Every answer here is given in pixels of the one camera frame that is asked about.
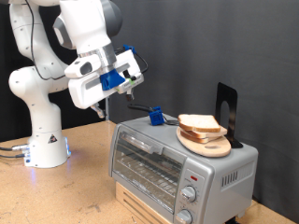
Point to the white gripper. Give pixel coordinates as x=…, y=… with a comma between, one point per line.
x=87, y=93

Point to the metal spatula with blue block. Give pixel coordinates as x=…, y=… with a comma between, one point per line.
x=156, y=117

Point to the white bread slice brown crust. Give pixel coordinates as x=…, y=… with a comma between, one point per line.
x=199, y=122

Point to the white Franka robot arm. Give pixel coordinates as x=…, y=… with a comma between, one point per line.
x=40, y=124

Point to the wooden box under oven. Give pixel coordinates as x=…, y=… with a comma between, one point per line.
x=134, y=208

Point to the red oven indicator light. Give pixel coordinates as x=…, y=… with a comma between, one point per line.
x=194, y=178

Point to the silver oven temperature knob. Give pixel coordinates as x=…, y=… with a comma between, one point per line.
x=188, y=193

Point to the silver oven timer knob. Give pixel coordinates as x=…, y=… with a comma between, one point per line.
x=184, y=216

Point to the silver toaster oven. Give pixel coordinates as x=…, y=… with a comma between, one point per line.
x=218, y=193

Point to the vertical metal pole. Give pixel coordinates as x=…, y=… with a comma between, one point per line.
x=107, y=109

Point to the black backdrop curtain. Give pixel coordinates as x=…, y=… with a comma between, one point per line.
x=78, y=119

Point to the dark grey backdrop panel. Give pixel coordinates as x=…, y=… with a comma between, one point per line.
x=202, y=46

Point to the oval wooden cutting board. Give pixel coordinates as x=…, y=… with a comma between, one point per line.
x=211, y=149

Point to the black metal bookend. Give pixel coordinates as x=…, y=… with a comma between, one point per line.
x=232, y=93

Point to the blue mounted wrist camera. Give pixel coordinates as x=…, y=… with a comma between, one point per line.
x=110, y=80

